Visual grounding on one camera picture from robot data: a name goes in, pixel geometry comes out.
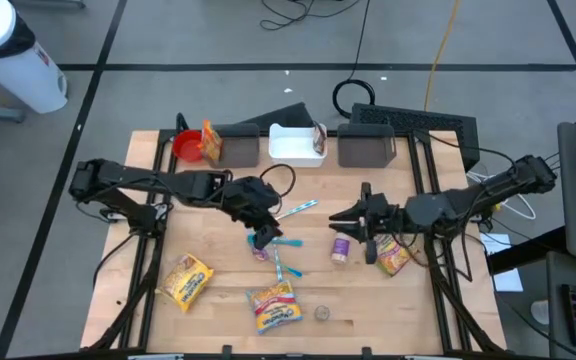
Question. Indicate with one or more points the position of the black slanted panel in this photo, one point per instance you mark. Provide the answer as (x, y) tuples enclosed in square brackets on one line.
[(288, 117)]

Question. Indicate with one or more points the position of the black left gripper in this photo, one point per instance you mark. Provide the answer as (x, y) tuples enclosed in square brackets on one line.
[(250, 200)]

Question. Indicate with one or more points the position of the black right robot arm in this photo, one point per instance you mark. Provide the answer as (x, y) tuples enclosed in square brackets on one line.
[(493, 187)]

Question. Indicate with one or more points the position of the dark grey bin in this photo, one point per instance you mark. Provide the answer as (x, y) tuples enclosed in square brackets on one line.
[(240, 147), (366, 147)]

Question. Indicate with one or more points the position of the white plastic bin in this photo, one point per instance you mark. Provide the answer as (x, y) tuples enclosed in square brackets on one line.
[(293, 147)]

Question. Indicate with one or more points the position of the green yellow ramen packet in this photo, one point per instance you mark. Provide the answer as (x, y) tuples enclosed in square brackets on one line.
[(395, 257)]

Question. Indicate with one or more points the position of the purple label spice shaker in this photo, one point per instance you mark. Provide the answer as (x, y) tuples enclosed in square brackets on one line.
[(341, 250)]

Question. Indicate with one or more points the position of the black table edge clamp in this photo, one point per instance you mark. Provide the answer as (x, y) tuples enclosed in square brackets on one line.
[(226, 351), (366, 352)]

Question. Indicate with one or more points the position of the red bowl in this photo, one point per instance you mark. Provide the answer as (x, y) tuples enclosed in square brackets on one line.
[(187, 146)]

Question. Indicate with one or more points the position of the teal plastic spoon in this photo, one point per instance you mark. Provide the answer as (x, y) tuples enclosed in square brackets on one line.
[(290, 242)]

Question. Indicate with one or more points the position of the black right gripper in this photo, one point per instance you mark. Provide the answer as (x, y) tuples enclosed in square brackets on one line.
[(385, 215)]

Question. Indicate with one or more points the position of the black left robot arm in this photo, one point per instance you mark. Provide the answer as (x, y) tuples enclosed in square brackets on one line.
[(133, 175)]

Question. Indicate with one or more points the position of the orange snack bag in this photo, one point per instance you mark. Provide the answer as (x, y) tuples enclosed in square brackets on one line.
[(211, 142)]

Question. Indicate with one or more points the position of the white paper sheet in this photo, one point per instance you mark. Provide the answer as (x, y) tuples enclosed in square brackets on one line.
[(508, 282)]

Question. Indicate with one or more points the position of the grey metal corner bracket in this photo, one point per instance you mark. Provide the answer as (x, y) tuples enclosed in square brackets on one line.
[(162, 212)]

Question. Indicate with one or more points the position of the black table frame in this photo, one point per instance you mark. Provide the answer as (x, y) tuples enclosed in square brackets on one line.
[(153, 260)]

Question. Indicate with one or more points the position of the white trash can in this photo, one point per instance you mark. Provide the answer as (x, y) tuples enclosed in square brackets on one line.
[(13, 75)]

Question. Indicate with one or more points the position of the blue striped ramen packet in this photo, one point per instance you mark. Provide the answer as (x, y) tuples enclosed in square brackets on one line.
[(273, 307)]

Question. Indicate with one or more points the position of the white computer mouse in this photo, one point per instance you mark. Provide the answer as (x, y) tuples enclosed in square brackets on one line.
[(540, 312)]

